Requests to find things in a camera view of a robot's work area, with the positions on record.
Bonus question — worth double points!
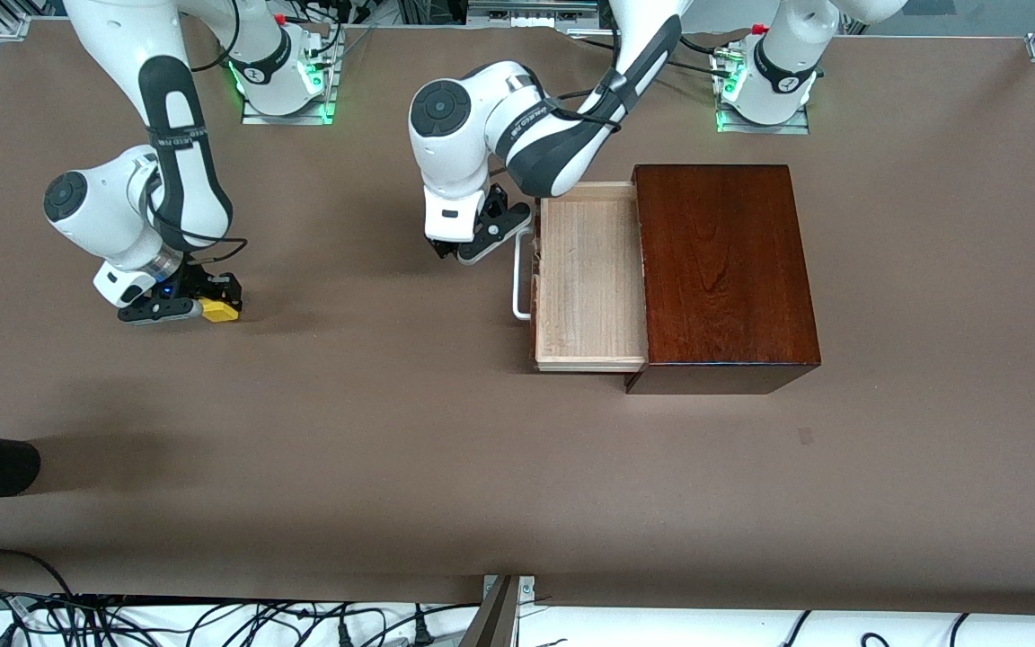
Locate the white drawer handle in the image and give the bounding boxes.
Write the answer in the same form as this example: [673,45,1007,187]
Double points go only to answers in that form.
[512,232,536,322]

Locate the light wooden drawer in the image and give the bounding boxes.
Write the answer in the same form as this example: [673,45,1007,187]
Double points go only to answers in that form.
[531,182,650,373]

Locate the brown table cover sheet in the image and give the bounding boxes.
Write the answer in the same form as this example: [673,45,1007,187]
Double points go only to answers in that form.
[0,18,1035,616]

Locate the dark brown wooden cabinet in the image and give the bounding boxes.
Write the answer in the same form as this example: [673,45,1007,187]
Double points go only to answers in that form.
[624,164,822,395]

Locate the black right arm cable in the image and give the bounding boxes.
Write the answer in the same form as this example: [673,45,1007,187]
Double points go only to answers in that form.
[145,0,249,270]

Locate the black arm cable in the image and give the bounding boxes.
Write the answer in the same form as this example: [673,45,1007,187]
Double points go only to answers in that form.
[486,40,689,176]
[145,0,249,270]

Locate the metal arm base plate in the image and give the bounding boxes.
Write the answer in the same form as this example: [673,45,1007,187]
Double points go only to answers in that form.
[715,49,811,136]
[242,25,340,127]

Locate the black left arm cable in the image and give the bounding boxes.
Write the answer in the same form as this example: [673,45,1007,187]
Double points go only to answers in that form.
[486,40,689,176]

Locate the aluminium frame with sockets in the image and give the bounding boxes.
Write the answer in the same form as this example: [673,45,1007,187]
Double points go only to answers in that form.
[396,0,669,35]

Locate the black arched floor cable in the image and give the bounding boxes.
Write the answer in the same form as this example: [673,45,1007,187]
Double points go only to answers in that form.
[0,548,78,598]

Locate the black cable on table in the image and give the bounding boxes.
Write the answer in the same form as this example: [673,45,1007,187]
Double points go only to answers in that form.
[562,25,725,77]

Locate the tangled black floor cables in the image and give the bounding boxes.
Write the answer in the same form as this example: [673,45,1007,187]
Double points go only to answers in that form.
[0,584,482,647]

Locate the aluminium camera post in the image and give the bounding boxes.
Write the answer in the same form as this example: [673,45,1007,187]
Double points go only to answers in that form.
[459,575,536,647]

